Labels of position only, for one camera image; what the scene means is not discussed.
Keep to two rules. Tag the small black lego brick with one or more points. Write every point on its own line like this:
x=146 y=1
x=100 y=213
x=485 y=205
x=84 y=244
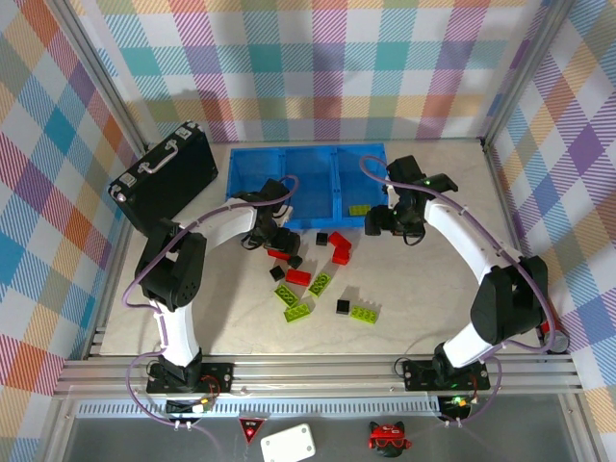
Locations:
x=276 y=274
x=342 y=307
x=295 y=262
x=321 y=238

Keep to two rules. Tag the lime green lego brick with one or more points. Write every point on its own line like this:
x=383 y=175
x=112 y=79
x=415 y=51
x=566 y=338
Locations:
x=298 y=313
x=359 y=210
x=286 y=295
x=364 y=315
x=319 y=284

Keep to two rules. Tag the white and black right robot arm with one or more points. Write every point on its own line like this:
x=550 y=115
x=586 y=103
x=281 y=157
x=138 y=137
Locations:
x=462 y=231

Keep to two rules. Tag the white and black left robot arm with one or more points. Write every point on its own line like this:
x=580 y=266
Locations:
x=179 y=332

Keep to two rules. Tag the blue three-compartment bin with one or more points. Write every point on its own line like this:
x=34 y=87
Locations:
x=308 y=168

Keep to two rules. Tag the small controller board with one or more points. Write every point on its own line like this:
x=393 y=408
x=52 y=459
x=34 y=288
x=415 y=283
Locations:
x=454 y=403
x=192 y=406

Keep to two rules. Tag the red and black triangle emblem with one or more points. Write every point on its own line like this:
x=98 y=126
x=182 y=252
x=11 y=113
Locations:
x=250 y=429

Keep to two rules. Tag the white rectangular box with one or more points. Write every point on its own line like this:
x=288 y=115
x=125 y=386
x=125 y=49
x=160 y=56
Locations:
x=288 y=442

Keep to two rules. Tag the red tube with grey cap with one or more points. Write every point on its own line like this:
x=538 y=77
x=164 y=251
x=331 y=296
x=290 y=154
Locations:
x=558 y=341

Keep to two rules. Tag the black cat figurine red glasses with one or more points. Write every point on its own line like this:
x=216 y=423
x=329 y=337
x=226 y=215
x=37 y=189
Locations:
x=390 y=439

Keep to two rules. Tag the aluminium frame cross rail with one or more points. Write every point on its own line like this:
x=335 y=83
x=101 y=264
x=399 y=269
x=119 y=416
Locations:
x=313 y=373

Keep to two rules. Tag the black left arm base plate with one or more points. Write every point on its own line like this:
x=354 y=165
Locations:
x=216 y=376

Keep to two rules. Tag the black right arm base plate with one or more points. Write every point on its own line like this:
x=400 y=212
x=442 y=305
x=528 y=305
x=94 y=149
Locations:
x=418 y=375

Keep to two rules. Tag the aluminium frame post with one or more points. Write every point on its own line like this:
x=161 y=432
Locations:
x=102 y=72
x=523 y=72

